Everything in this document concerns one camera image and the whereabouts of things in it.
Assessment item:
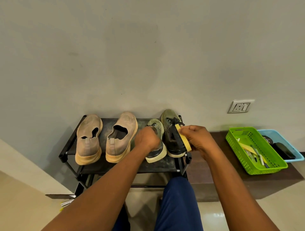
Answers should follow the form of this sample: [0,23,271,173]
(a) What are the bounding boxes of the person's right hand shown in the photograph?
[179,125,216,160]

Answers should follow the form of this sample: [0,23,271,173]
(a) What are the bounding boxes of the person's left hand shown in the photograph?
[134,126,161,153]

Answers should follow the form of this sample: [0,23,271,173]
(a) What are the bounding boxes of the yellow-edged shoe shine sponge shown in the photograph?
[174,123,192,153]

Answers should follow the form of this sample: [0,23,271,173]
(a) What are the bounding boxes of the green sneaker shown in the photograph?
[161,109,192,158]
[145,118,167,164]

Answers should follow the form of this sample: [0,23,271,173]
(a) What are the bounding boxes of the beige suede shoe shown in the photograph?
[105,112,139,164]
[75,114,103,166]

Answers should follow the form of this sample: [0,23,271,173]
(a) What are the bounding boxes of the yellow sticky note pad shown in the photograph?
[238,142,257,155]

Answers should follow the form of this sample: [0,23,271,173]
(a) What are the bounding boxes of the person's left forearm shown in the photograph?
[42,145,153,231]

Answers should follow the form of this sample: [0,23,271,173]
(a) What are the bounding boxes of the person's right forearm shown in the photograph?
[207,151,281,231]

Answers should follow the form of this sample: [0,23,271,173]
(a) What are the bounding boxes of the dark brown low bench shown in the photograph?
[186,131,305,203]

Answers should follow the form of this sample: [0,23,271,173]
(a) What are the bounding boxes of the black metal shoe rack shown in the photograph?
[59,115,192,197]

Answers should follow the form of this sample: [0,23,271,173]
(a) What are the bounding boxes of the green plastic basket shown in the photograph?
[225,127,288,175]

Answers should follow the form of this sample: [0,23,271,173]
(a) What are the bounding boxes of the dark blue trousers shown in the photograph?
[112,176,204,231]

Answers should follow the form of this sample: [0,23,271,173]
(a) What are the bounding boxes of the light blue plastic basket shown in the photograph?
[257,129,305,163]

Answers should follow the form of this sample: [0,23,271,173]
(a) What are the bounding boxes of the white wall socket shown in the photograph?
[227,99,255,114]

